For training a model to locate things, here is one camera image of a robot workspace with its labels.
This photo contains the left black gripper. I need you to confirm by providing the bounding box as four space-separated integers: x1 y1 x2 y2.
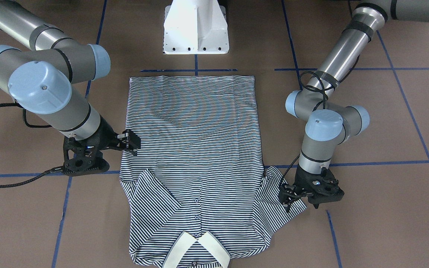
279 164 325 213

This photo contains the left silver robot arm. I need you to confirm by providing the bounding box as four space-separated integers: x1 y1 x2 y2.
276 0 429 208

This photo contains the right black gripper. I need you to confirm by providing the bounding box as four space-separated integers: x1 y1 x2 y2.
85 117 141 156

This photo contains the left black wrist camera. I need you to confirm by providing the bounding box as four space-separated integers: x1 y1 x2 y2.
308 167 344 209

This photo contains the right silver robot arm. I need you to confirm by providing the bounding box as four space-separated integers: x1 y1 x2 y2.
0 0 141 154

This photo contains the white mounting column base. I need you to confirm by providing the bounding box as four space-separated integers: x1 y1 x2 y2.
162 0 230 55

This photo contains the striped polo shirt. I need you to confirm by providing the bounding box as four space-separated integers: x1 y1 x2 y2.
120 75 306 268

